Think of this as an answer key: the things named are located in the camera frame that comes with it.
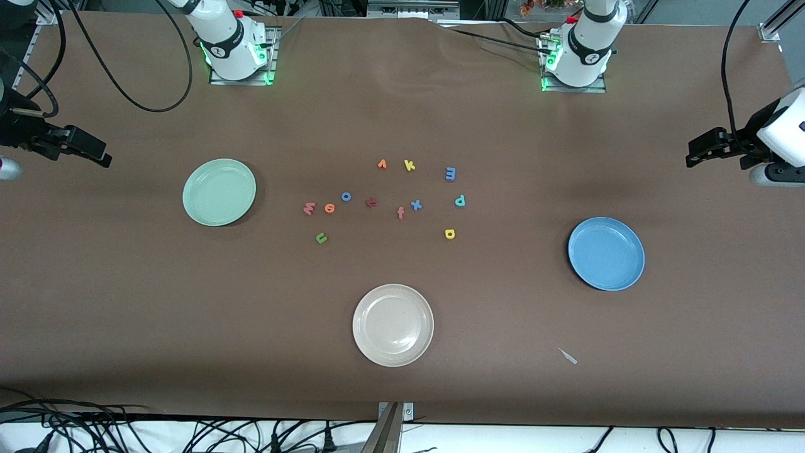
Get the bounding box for blue plate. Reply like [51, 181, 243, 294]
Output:
[567, 216, 646, 292]

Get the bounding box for green plate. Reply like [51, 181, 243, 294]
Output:
[182, 158, 257, 227]

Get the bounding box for brown table cover sheet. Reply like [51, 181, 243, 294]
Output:
[0, 11, 805, 428]

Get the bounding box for beige plate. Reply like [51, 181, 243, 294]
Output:
[352, 284, 435, 368]

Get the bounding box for aluminium frame rail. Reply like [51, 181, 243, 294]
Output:
[758, 0, 805, 43]
[11, 8, 60, 89]

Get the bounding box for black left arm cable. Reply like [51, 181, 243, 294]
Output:
[721, 0, 755, 158]

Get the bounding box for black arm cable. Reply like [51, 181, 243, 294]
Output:
[0, 0, 193, 120]
[721, 0, 755, 158]

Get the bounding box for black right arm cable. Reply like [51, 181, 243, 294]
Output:
[0, 0, 193, 120]

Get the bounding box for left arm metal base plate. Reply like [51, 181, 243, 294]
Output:
[541, 35, 608, 94]

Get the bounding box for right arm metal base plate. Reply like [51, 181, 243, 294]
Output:
[209, 25, 279, 86]

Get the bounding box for black base power cable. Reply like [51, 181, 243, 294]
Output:
[440, 24, 549, 54]

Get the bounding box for tangled black floor cables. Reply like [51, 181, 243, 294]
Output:
[182, 418, 378, 453]
[582, 427, 718, 453]
[0, 387, 152, 453]

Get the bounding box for silver frame crossbar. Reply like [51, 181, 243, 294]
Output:
[367, 0, 461, 20]

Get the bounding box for silver mount bracket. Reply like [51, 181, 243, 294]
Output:
[362, 401, 416, 453]

